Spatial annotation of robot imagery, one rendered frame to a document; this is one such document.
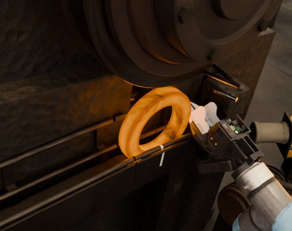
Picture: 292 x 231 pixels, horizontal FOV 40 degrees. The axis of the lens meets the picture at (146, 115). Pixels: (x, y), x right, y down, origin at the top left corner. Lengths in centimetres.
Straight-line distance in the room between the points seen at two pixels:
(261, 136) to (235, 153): 20
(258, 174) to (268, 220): 9
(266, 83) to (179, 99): 201
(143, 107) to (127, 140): 8
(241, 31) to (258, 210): 38
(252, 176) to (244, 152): 6
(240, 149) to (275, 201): 13
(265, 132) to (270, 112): 145
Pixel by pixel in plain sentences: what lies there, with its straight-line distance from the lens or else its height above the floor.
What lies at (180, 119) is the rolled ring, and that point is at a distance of 93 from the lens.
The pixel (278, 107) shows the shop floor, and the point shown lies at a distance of 263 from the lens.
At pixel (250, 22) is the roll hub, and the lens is 75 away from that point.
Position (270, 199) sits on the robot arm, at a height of 71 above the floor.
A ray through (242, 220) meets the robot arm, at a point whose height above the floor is 60.
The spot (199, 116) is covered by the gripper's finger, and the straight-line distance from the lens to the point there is 94.
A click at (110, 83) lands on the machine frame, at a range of 83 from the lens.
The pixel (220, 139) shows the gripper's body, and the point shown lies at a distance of 89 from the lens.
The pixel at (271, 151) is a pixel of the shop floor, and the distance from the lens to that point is 224.
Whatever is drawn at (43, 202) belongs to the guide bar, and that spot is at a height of 70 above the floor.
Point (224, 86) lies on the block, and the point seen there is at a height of 80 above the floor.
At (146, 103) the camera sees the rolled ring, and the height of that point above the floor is 83.
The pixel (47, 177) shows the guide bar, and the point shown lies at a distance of 84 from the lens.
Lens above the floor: 129
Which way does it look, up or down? 35 degrees down
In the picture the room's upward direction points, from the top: 11 degrees clockwise
